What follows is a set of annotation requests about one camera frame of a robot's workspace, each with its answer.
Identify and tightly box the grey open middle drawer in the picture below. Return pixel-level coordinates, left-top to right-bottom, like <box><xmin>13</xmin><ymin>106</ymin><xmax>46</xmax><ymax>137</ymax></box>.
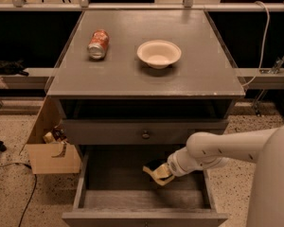
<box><xmin>62</xmin><ymin>145</ymin><xmax>228</xmax><ymax>227</ymax></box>

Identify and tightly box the metal frame rail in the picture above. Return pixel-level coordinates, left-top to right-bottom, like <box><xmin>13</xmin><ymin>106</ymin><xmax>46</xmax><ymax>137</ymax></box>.
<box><xmin>0</xmin><ymin>2</ymin><xmax>284</xmax><ymax>12</ymax></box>

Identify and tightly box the orange soda can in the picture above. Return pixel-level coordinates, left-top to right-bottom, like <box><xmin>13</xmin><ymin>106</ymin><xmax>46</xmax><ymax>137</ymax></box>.
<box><xmin>87</xmin><ymin>29</ymin><xmax>110</xmax><ymax>60</ymax></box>

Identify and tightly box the black floor cable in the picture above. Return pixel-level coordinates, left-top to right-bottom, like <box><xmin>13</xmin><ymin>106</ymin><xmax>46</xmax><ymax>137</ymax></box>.
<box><xmin>0</xmin><ymin>162</ymin><xmax>38</xmax><ymax>227</ymax></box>

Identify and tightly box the grey drawer cabinet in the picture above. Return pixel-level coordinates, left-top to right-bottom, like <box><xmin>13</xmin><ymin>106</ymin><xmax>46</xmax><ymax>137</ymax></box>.
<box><xmin>46</xmin><ymin>9</ymin><xmax>246</xmax><ymax>148</ymax></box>

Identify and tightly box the white hanging cable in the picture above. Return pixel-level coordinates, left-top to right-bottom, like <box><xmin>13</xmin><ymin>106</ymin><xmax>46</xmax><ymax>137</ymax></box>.
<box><xmin>241</xmin><ymin>0</ymin><xmax>272</xmax><ymax>88</ymax></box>

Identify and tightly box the cardboard box with items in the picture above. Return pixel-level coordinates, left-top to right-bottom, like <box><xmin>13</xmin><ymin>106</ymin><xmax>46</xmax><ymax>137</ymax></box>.
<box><xmin>26</xmin><ymin>97</ymin><xmax>81</xmax><ymax>174</ymax></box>

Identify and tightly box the grey upper drawer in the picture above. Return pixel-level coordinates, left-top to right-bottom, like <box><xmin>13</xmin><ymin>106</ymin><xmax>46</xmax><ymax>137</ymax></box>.
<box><xmin>61</xmin><ymin>119</ymin><xmax>228</xmax><ymax>145</ymax></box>

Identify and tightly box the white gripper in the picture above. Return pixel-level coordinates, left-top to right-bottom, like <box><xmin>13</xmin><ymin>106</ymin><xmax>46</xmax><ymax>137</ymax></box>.
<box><xmin>153</xmin><ymin>148</ymin><xmax>203</xmax><ymax>186</ymax></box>

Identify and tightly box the round metal drawer knob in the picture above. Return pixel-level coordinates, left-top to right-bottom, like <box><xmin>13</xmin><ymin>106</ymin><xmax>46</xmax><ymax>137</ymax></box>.
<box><xmin>141</xmin><ymin>131</ymin><xmax>151</xmax><ymax>139</ymax></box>

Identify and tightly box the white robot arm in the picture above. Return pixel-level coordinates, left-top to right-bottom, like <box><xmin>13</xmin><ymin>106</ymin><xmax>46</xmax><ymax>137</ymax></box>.
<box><xmin>152</xmin><ymin>125</ymin><xmax>284</xmax><ymax>227</ymax></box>

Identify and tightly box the black object on ledge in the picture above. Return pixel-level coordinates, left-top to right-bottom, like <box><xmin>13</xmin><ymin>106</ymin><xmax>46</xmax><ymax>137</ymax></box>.
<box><xmin>0</xmin><ymin>60</ymin><xmax>28</xmax><ymax>77</ymax></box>

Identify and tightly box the green and yellow sponge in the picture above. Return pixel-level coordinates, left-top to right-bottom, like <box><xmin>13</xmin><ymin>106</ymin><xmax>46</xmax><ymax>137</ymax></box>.
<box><xmin>143</xmin><ymin>160</ymin><xmax>164</xmax><ymax>180</ymax></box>

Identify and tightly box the white paper bowl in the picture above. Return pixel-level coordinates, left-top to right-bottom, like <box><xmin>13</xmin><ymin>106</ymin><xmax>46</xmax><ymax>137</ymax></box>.
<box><xmin>136</xmin><ymin>40</ymin><xmax>182</xmax><ymax>69</ymax></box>

